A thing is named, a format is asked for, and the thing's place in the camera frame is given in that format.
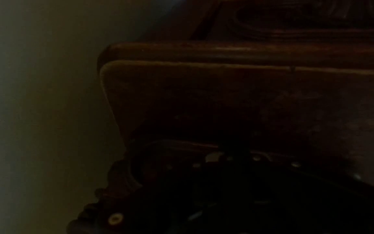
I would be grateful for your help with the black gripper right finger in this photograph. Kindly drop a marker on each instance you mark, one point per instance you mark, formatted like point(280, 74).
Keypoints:
point(249, 194)

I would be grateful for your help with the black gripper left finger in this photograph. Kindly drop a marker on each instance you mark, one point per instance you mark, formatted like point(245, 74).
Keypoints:
point(150, 191)

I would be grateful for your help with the dark wooden drawer box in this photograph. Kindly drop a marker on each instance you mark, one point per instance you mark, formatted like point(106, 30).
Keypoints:
point(311, 100)

